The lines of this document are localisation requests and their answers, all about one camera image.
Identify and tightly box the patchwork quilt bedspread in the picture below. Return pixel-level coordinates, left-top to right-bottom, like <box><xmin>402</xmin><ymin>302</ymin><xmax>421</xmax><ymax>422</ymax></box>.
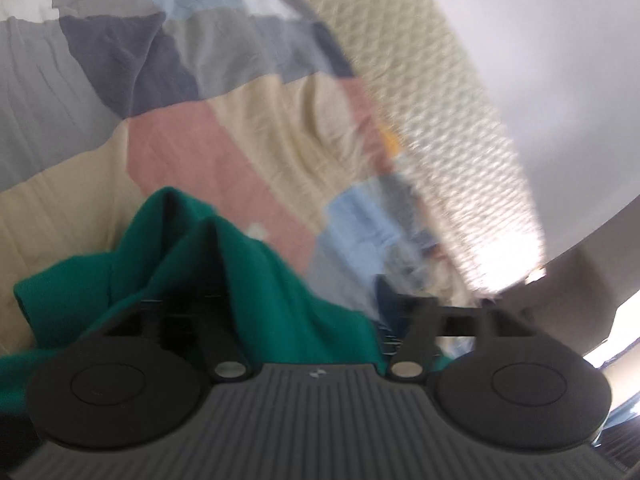
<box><xmin>1</xmin><ymin>0</ymin><xmax>472</xmax><ymax>354</ymax></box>

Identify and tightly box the yellow object by headboard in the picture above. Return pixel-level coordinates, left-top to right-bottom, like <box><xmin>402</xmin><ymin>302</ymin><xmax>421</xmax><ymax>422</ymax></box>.
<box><xmin>380</xmin><ymin>127</ymin><xmax>402</xmax><ymax>158</ymax></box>

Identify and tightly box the green hoodie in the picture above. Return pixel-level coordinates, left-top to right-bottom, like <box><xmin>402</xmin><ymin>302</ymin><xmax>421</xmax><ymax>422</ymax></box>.
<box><xmin>1</xmin><ymin>188</ymin><xmax>387</xmax><ymax>416</ymax></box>

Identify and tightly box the cream quilted headboard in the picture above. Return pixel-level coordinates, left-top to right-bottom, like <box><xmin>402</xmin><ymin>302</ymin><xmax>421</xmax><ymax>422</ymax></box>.
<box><xmin>307</xmin><ymin>0</ymin><xmax>544</xmax><ymax>295</ymax></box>

